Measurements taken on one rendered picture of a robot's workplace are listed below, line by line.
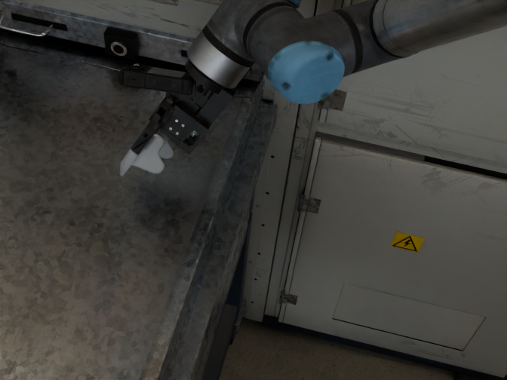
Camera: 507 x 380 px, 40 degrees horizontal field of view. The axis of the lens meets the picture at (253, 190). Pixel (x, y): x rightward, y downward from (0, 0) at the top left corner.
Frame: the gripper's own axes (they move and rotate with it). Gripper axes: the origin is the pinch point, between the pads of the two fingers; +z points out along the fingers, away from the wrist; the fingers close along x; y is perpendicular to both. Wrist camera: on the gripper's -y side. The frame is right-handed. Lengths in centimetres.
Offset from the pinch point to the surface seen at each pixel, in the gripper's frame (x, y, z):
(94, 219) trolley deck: -4.4, 1.5, 9.7
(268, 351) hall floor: 58, 59, 49
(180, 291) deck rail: -13.5, 18.2, 5.7
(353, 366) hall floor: 58, 80, 38
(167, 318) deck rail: -17.7, 18.6, 8.1
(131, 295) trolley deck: -15.1, 12.7, 10.2
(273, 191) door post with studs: 36.6, 27.9, 2.9
